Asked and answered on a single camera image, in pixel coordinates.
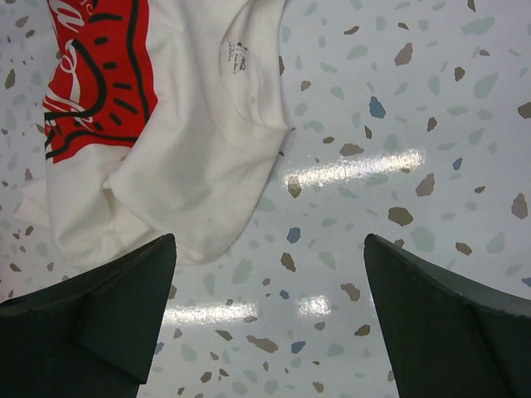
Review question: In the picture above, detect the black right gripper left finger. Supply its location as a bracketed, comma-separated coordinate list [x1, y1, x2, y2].
[1, 234, 177, 397]

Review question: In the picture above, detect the white t-shirt red print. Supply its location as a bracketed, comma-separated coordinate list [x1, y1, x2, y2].
[16, 0, 288, 270]

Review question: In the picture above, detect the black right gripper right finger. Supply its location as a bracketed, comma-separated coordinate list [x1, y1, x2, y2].
[363, 234, 530, 397]

